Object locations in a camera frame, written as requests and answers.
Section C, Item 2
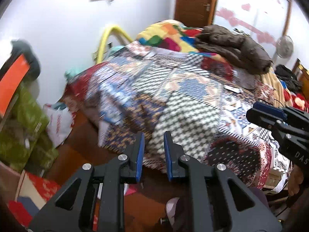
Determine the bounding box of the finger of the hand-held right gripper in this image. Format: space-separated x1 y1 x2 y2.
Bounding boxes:
246 108 294 148
253 101 287 120

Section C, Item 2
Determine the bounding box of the orange board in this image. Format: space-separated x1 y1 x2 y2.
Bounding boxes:
0 54 30 118

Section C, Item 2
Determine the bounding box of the red plush blanket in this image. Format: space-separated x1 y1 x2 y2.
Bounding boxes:
285 89 309 113

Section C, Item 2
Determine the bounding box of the person's right hand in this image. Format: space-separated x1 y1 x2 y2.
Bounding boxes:
288 165 305 197

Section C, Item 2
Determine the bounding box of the green patterned box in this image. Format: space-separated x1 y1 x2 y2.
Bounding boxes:
0 82 59 172

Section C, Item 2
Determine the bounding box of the white remote control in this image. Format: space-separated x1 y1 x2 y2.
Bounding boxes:
223 85 242 94

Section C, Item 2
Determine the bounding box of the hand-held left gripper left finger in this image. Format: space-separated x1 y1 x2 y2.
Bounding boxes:
28 131 145 232

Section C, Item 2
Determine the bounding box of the yellow foam tube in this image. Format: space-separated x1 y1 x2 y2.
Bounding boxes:
96 25 134 65

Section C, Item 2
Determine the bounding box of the black clothing pile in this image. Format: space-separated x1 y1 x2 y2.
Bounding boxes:
275 64 303 93

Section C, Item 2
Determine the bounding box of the dark grey cushion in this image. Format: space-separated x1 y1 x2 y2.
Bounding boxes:
10 40 41 80

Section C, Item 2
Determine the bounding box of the tan fleece blanket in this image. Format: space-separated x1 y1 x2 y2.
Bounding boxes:
260 67 293 107

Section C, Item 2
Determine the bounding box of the white wardrobe sliding door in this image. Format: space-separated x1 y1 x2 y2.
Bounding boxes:
212 0 293 61

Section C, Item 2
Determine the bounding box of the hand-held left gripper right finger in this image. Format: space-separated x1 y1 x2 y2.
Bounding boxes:
163 130 283 232

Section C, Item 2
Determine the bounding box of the teal cloth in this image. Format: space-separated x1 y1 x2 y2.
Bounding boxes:
64 45 126 79

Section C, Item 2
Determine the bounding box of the bright colour-block blanket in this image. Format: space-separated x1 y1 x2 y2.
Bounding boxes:
136 20 225 59

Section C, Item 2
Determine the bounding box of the black cable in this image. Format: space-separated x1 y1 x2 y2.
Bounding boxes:
258 98 290 108

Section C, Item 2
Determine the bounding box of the brown wooden door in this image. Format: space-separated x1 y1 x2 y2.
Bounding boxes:
174 0 220 28

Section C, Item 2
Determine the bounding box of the red patterned box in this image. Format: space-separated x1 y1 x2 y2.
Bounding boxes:
15 170 62 211

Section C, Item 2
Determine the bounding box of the patchwork patterned blanket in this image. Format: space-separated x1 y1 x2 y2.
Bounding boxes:
64 41 281 187

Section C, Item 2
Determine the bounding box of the brown cardboard box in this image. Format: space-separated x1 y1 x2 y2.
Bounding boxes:
0 162 23 201

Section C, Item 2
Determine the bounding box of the standing electric fan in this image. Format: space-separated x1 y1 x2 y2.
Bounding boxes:
275 36 294 61

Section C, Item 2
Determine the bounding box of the brown padded jacket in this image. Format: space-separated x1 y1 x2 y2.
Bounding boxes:
194 25 273 75

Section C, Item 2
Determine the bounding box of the white plastic bag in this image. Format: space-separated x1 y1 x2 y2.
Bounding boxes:
43 103 73 148

